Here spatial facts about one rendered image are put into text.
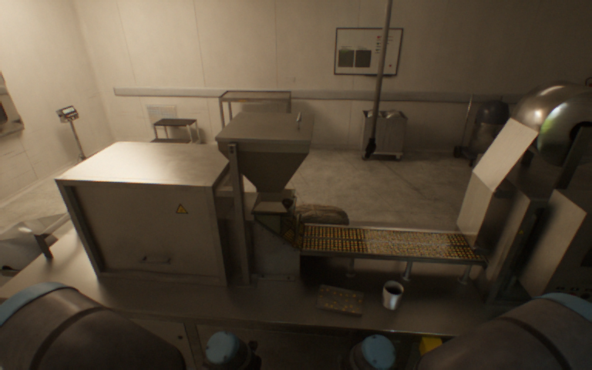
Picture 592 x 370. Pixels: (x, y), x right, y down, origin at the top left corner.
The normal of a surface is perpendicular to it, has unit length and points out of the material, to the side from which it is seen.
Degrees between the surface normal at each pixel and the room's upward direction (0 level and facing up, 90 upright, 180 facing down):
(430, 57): 90
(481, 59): 90
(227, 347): 20
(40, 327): 15
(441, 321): 0
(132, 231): 90
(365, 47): 90
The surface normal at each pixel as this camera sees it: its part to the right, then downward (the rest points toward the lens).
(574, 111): -0.09, 0.47
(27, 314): -0.09, -0.76
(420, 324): 0.00, -0.88
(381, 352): 0.13, -0.68
